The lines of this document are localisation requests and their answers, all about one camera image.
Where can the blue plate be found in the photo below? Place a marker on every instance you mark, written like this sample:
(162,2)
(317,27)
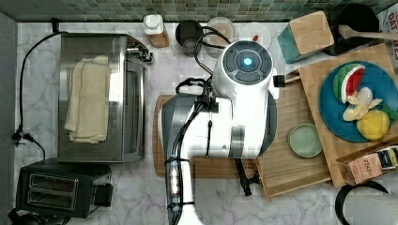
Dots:
(331,109)

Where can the black two-slot toaster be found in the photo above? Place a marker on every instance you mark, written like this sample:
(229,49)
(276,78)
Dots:
(71,190)

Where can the wooden spoon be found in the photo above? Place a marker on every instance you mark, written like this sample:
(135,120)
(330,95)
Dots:
(347,32)

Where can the black utensil holder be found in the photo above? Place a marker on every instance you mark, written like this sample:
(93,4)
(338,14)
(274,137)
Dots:
(360,18)

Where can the tea bag box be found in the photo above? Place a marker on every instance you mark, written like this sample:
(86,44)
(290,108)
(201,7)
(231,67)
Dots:
(358,170)

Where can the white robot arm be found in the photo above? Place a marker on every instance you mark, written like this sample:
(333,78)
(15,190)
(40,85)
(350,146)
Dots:
(234,117)

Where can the white lid with red knob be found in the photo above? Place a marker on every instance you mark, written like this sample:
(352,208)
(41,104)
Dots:
(256,32)

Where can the toy peeled banana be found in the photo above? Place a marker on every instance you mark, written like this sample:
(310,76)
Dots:
(359,104)

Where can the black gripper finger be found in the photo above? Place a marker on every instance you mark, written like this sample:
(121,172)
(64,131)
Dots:
(246,182)

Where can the teal canister with wooden lid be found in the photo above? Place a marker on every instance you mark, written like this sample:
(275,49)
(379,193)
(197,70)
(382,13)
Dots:
(305,36)

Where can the clear glass jar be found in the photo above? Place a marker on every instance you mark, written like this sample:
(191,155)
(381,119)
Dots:
(215,43)

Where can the white bottle on wooden base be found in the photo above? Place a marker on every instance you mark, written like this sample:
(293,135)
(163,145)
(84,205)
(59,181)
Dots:
(156,31)

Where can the wooden drawer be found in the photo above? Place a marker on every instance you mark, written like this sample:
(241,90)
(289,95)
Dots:
(281,169)

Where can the black cup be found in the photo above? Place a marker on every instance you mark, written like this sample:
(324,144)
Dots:
(187,33)

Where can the green round lid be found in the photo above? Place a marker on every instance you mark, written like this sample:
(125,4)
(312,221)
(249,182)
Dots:
(304,141)

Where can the white paper towel roll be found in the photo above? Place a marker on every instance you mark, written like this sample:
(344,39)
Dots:
(365,206)

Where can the toy watermelon slice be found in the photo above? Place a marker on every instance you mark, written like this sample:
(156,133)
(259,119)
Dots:
(346,80)

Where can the toy lemon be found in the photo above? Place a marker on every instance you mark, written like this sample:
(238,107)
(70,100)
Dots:
(374,125)

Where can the black paper towel holder base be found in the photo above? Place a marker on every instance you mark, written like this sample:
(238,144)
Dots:
(343,192)

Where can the stainless steel toaster oven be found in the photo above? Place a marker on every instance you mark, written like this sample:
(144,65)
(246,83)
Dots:
(126,125)

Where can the folded beige towel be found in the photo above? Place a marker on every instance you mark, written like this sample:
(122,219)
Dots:
(88,83)

